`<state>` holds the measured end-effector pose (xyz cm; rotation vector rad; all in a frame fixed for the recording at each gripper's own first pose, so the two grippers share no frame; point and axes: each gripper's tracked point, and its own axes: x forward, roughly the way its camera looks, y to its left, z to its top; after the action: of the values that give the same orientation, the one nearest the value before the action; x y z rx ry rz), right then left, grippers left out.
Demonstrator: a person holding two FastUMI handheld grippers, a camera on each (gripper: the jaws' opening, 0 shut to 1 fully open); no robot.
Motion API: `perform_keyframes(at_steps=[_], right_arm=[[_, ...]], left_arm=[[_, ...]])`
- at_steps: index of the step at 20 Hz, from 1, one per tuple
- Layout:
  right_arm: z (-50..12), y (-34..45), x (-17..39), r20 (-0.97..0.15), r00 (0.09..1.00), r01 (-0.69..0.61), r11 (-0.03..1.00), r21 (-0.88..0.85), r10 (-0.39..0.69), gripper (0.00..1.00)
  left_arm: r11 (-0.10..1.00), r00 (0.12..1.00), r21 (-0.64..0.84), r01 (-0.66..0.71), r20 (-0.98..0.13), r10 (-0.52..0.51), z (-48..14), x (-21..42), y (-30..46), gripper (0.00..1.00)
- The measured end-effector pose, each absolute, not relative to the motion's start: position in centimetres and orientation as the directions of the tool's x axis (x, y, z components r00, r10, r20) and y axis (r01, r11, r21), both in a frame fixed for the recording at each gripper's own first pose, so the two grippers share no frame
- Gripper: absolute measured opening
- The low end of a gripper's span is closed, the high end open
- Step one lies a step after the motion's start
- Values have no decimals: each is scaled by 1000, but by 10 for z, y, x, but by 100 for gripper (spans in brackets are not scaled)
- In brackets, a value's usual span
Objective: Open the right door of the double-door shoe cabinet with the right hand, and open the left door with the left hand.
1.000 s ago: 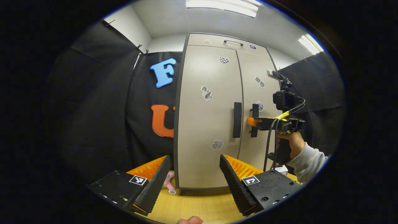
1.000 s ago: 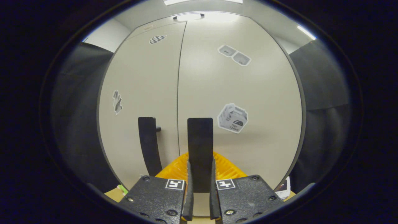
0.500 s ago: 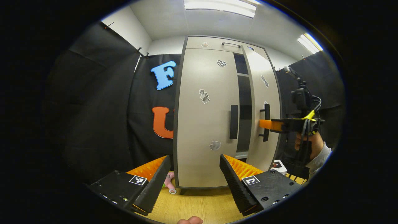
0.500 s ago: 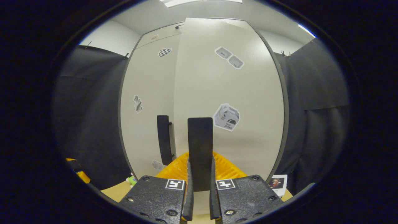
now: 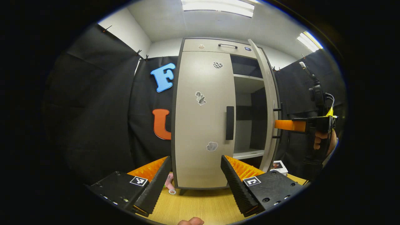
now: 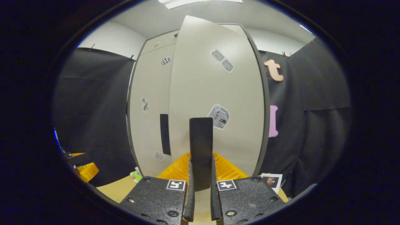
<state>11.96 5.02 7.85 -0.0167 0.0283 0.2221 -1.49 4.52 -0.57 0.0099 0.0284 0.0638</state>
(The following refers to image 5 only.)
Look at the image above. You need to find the beige cabinet shelf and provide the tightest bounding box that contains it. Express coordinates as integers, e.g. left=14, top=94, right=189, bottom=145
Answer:
left=233, top=149, right=265, bottom=160
left=233, top=74, right=265, bottom=94

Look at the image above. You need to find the black door handle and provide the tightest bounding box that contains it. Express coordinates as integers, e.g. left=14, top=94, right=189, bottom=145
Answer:
left=272, top=102, right=283, bottom=139
left=226, top=106, right=235, bottom=141

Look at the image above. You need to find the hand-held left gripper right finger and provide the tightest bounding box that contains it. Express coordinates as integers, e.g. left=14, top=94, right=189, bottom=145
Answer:
left=221, top=155, right=305, bottom=218

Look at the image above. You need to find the black backdrop cloth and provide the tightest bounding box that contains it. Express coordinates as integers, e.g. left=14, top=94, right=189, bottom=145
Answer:
left=47, top=23, right=346, bottom=188

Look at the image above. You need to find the small white box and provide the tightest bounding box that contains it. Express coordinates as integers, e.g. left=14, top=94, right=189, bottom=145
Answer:
left=271, top=160, right=288, bottom=175

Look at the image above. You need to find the ceiling light panel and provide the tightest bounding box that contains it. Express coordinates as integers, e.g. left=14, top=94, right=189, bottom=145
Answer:
left=297, top=31, right=324, bottom=53
left=181, top=0, right=255, bottom=18

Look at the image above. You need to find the pink toy with white ring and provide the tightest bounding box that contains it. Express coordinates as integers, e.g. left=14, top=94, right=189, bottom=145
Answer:
left=165, top=173, right=177, bottom=195

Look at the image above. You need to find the beige shoe cabinet door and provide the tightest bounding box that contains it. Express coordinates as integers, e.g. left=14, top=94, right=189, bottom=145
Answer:
left=248, top=39, right=280, bottom=173
left=174, top=51, right=236, bottom=189

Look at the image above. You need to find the beige double-door shoe cabinet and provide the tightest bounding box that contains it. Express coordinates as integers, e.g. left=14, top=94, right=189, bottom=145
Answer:
left=171, top=37, right=283, bottom=196

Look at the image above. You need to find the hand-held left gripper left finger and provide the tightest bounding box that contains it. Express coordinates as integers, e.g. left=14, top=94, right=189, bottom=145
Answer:
left=88, top=156, right=172, bottom=218

